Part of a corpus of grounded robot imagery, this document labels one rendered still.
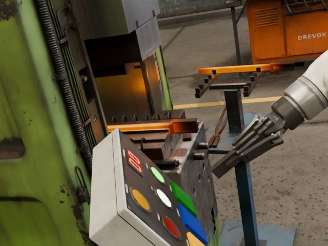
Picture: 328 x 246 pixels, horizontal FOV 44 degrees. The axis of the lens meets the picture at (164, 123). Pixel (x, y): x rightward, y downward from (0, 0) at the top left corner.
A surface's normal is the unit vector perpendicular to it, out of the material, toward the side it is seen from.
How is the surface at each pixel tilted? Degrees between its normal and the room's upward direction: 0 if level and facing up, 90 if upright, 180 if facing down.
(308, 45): 90
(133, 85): 90
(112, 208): 30
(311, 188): 0
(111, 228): 90
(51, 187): 90
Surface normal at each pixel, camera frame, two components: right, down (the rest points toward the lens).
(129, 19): 0.94, -0.05
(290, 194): -0.18, -0.90
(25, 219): -0.28, 0.43
